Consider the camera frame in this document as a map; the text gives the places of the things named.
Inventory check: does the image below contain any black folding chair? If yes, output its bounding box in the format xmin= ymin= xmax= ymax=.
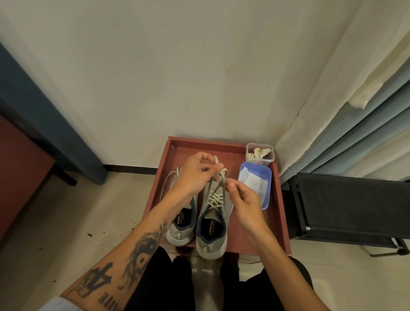
xmin=281 ymin=172 xmax=410 ymax=257

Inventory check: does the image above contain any light grey sleeve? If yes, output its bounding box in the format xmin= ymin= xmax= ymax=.
xmin=38 ymin=296 xmax=84 ymax=311

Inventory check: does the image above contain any person's left hand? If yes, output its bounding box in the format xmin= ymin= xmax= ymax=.
xmin=167 ymin=152 xmax=225 ymax=207

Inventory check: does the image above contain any beige shoelace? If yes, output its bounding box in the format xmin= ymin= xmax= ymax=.
xmin=159 ymin=171 xmax=180 ymax=205
xmin=204 ymin=156 xmax=230 ymax=213

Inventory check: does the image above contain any white crumpled material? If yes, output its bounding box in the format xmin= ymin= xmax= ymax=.
xmin=248 ymin=147 xmax=273 ymax=160

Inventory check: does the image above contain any clear plastic container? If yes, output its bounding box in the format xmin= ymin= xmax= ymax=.
xmin=245 ymin=142 xmax=276 ymax=167

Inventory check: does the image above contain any black skirting strip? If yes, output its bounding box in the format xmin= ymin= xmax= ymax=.
xmin=103 ymin=164 xmax=159 ymax=175

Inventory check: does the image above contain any person's left trouser leg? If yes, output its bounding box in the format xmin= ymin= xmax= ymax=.
xmin=124 ymin=246 xmax=196 ymax=311

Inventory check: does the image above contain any reddish-brown desk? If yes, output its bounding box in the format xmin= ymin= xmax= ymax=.
xmin=0 ymin=114 xmax=78 ymax=245

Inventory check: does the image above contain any person's left forearm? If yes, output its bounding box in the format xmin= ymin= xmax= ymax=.
xmin=60 ymin=192 xmax=200 ymax=311

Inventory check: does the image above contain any white wipe cloth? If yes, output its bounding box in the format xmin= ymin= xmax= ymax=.
xmin=240 ymin=166 xmax=268 ymax=193

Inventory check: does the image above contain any person's right forearm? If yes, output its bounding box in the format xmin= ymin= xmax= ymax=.
xmin=244 ymin=224 xmax=331 ymax=311

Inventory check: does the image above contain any blue plastic lid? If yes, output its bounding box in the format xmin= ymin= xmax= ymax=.
xmin=237 ymin=161 xmax=273 ymax=211

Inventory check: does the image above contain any blue-grey curtain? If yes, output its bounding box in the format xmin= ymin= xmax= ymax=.
xmin=280 ymin=62 xmax=410 ymax=186

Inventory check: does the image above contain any person's trouser leg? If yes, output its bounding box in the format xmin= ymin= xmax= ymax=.
xmin=124 ymin=246 xmax=196 ymax=311
xmin=220 ymin=252 xmax=313 ymax=311

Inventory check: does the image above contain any person's right trouser leg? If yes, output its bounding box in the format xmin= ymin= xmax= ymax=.
xmin=220 ymin=252 xmax=313 ymax=311

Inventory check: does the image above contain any white curtain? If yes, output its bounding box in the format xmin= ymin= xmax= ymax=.
xmin=274 ymin=0 xmax=410 ymax=176

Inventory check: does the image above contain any person's right hand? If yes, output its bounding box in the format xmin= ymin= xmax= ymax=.
xmin=225 ymin=178 xmax=267 ymax=238

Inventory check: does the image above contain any loose beige shoelace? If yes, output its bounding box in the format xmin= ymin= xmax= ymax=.
xmin=159 ymin=171 xmax=180 ymax=205

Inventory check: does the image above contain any grey sneaker without laces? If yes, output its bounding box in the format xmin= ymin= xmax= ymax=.
xmin=165 ymin=167 xmax=199 ymax=247

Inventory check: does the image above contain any dark blue cabinet panel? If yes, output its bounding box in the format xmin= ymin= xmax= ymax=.
xmin=0 ymin=42 xmax=108 ymax=186

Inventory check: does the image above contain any grey sneaker with laces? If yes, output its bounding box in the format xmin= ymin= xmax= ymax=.
xmin=195 ymin=175 xmax=234 ymax=259

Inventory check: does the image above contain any red-brown tray table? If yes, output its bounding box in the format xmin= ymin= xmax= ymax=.
xmin=142 ymin=136 xmax=292 ymax=257

